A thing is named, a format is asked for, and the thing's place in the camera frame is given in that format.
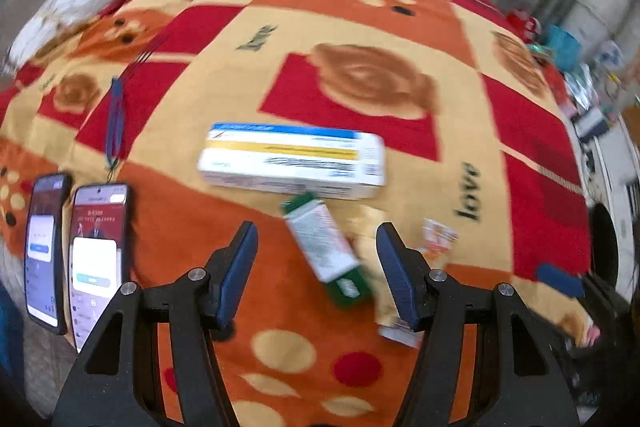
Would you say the blue lanyard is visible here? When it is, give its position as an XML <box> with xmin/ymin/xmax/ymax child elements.
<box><xmin>104</xmin><ymin>77</ymin><xmax>127</xmax><ymax>172</ymax></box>

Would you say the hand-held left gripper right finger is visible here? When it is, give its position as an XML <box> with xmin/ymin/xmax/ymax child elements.
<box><xmin>376</xmin><ymin>222</ymin><xmax>581</xmax><ymax>427</ymax></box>

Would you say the small red white wrapper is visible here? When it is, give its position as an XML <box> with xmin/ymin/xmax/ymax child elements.
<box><xmin>421</xmin><ymin>218</ymin><xmax>460</xmax><ymax>254</ymax></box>

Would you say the black smartphone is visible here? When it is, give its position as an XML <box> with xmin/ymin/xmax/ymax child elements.
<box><xmin>66</xmin><ymin>182</ymin><xmax>133</xmax><ymax>354</ymax></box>
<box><xmin>23</xmin><ymin>172</ymin><xmax>74</xmax><ymax>337</ymax></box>

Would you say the long white box striped top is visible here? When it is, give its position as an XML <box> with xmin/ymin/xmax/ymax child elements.
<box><xmin>197</xmin><ymin>122</ymin><xmax>387</xmax><ymax>202</ymax></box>

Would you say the white patterned quilt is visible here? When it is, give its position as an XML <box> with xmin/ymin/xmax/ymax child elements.
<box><xmin>7</xmin><ymin>0</ymin><xmax>151</xmax><ymax>68</ymax></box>

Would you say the blue plastic bag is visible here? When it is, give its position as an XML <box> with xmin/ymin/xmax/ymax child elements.
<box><xmin>544</xmin><ymin>26</ymin><xmax>582</xmax><ymax>70</ymax></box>

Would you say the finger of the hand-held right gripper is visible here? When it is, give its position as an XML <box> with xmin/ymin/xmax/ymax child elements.
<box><xmin>536</xmin><ymin>263</ymin><xmax>628</xmax><ymax>340</ymax></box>

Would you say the green and white box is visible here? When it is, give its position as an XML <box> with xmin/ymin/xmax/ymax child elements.
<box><xmin>279</xmin><ymin>192</ymin><xmax>375</xmax><ymax>311</ymax></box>

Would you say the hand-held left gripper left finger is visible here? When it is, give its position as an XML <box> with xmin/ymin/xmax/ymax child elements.
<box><xmin>52</xmin><ymin>221</ymin><xmax>259</xmax><ymax>427</ymax></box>

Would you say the orange red printed blanket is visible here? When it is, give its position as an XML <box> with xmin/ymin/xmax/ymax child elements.
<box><xmin>0</xmin><ymin>0</ymin><xmax>597</xmax><ymax>427</ymax></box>

